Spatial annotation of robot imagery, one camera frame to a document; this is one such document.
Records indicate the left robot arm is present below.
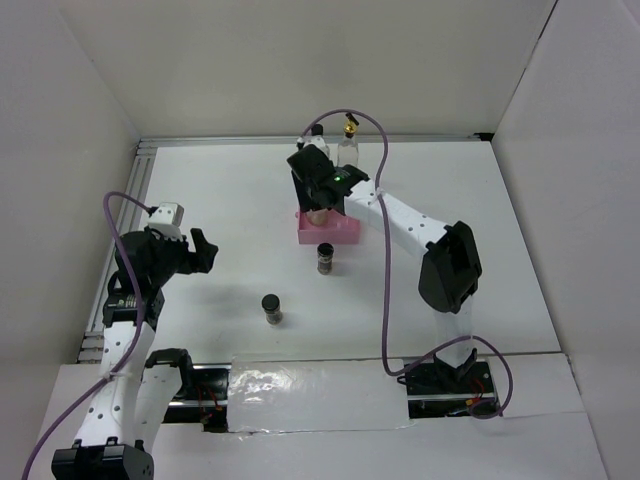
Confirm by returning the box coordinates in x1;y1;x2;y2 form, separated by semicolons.
51;225;218;479

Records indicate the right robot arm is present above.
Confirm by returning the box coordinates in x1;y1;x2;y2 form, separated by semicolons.
287;139;482;392

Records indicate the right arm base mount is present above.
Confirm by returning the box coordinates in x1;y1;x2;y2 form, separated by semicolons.
396;361;500;419

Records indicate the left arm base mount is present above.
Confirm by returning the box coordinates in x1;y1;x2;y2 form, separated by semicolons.
163;364;231;433

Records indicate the pink lid spice jar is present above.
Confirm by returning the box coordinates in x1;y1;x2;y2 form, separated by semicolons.
305;209;329;228

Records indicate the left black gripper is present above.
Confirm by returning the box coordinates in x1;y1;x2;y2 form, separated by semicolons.
146;225;218;286

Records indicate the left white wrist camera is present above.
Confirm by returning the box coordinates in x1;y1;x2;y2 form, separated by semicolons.
147;202;184;241

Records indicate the front black lid spice jar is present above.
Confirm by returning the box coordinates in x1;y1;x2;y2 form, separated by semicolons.
261;294;283;326

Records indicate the small dark spice jar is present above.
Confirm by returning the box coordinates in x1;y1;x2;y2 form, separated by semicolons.
317;242;334;275

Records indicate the pink plastic bin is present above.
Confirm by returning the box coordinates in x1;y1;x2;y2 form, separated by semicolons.
296;210;361;245

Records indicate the gold spout glass bottle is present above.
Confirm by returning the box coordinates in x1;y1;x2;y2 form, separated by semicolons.
337;113;359;166

